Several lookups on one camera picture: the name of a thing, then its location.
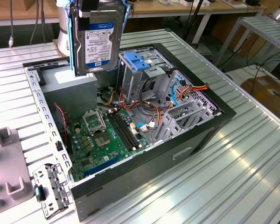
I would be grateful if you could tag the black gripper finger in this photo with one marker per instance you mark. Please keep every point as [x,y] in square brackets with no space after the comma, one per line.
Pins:
[84,24]

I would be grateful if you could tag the hard disk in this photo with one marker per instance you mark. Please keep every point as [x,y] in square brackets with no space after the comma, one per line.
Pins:
[100,42]

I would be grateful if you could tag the grey metal disk bay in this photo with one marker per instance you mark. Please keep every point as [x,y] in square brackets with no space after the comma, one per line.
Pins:
[170,121]

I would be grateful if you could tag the blue plastic drive latch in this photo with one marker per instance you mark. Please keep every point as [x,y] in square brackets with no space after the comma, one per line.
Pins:
[136,61]

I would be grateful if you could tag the grey power supply unit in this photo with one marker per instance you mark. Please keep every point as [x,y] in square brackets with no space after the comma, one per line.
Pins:
[70,98]

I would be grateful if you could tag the grey metal optical drive cage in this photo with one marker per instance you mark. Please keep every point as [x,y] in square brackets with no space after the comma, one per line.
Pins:
[130,84]

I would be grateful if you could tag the black case fan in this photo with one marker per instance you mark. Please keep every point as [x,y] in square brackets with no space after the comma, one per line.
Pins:
[60,123]

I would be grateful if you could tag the black tripod stand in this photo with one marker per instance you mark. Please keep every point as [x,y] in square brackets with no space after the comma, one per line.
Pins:
[198,10]

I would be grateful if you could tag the black RAM slot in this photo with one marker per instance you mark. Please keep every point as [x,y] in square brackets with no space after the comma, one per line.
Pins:
[124,130]
[119,130]

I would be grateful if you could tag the CPU socket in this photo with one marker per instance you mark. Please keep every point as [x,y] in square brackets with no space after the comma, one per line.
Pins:
[103,140]

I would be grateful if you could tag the green motherboard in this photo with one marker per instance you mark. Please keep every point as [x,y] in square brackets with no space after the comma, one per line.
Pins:
[107,155]

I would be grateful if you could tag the blue expansion slot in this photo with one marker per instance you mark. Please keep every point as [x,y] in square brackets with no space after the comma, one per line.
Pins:
[102,166]

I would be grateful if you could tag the grey parts rack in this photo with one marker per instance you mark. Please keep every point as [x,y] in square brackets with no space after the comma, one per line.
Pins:
[7,161]

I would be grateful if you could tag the hinged metal card retainer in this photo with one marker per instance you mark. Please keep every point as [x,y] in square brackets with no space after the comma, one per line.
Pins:
[57,184]

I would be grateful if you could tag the black open PC case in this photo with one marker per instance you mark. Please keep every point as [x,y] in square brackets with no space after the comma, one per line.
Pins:
[142,179]

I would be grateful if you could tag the metal slat side table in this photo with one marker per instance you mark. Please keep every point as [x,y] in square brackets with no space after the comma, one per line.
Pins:
[259,28]

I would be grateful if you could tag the black teal latch tab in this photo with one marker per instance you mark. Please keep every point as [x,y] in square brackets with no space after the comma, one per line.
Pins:
[38,192]

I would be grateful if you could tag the large cardboard box with label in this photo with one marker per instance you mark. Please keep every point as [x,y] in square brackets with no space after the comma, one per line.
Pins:
[266,93]

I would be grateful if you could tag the wooden desk white frame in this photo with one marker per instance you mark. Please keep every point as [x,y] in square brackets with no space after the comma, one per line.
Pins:
[154,9]

